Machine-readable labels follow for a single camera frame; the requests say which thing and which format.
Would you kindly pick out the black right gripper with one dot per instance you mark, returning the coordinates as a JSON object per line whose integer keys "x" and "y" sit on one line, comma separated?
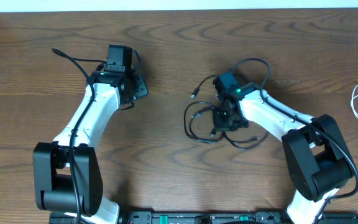
{"x": 219, "y": 125}

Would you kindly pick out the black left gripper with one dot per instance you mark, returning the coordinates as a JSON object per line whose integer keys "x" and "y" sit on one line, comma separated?
{"x": 140, "y": 88}

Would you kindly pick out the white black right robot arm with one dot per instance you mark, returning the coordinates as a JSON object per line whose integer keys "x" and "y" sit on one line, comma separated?
{"x": 318, "y": 160}

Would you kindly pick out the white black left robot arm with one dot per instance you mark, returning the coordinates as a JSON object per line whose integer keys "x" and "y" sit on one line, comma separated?
{"x": 67, "y": 176}

